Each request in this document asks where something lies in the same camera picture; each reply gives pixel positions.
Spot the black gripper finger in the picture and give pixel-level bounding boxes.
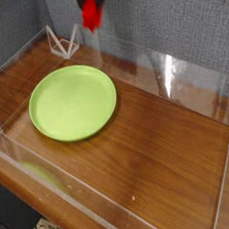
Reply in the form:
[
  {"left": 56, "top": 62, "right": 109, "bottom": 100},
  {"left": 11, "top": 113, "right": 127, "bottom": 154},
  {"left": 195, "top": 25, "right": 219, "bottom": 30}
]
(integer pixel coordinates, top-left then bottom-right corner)
[
  {"left": 76, "top": 0, "right": 85, "bottom": 9},
  {"left": 95, "top": 0, "right": 105, "bottom": 8}
]

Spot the red long block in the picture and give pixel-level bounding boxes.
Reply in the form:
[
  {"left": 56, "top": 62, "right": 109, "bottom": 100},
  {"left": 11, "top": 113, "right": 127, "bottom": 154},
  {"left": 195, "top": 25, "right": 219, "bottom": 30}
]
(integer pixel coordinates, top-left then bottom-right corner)
[{"left": 82, "top": 0, "right": 104, "bottom": 32}]

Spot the green round plate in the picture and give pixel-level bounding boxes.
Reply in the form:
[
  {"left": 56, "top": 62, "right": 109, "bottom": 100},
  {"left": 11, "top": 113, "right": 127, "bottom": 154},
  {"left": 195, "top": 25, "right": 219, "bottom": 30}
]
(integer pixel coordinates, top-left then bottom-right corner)
[{"left": 29, "top": 65, "right": 117, "bottom": 141}]

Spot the black box under table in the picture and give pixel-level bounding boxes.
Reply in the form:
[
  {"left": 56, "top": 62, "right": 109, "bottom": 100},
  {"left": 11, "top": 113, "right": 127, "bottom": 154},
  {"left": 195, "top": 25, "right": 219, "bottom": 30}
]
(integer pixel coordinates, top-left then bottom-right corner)
[{"left": 0, "top": 184, "right": 41, "bottom": 229}]

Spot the clear acrylic corner bracket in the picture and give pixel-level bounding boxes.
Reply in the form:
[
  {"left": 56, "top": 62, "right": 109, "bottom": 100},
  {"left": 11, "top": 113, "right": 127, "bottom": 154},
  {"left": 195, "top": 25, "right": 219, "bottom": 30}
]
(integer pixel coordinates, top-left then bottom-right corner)
[{"left": 45, "top": 25, "right": 80, "bottom": 59}]

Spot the clear acrylic enclosure wall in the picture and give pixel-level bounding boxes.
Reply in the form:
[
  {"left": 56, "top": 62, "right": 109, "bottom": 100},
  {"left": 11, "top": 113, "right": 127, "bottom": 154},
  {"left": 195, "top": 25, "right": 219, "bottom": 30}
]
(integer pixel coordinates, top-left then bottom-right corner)
[{"left": 0, "top": 27, "right": 229, "bottom": 229}]

